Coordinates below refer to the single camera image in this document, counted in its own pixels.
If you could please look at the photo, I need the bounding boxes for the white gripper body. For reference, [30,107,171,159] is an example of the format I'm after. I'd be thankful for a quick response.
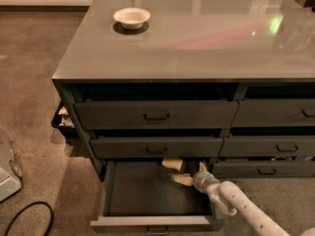
[193,171,221,194]

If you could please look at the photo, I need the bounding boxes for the open bottom left drawer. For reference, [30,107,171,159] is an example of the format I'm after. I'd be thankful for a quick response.
[91,159,223,236]

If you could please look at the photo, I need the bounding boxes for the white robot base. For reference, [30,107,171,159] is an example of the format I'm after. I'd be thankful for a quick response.
[0,129,23,202]

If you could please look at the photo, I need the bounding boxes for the dark grey drawer cabinet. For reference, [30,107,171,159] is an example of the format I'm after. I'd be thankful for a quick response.
[53,0,315,175]

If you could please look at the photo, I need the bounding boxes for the yellow sponge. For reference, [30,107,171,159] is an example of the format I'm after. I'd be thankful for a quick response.
[161,157,183,171]

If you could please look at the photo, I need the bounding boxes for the bottom right drawer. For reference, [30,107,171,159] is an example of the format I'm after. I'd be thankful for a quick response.
[212,160,315,178]

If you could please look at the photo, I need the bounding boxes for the top right drawer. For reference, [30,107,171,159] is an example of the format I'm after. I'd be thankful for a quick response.
[232,99,315,128]

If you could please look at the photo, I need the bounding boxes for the middle right drawer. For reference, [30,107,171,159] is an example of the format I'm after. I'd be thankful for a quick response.
[220,136,315,157]

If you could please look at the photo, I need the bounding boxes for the white paper bowl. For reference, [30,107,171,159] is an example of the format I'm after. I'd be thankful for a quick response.
[113,8,151,30]

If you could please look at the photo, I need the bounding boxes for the black cable on floor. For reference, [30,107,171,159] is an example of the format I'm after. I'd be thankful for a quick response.
[3,201,55,236]

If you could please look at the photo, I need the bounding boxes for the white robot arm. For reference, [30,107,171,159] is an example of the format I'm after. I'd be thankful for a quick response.
[171,162,290,236]

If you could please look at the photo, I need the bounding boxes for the middle left drawer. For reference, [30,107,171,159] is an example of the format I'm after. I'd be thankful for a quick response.
[91,137,223,158]

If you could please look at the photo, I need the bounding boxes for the top left drawer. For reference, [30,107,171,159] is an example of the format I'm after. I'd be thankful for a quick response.
[74,100,238,130]

